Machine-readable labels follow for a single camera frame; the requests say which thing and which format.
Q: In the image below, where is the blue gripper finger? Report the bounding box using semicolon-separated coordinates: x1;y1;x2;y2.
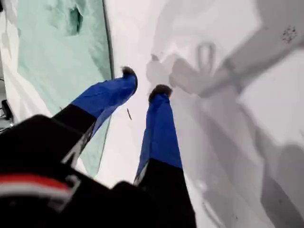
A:
133;84;195;211
52;66;139;164

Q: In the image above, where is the pale green T-shirt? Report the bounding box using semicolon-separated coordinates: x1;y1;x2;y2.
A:
16;0;115;178

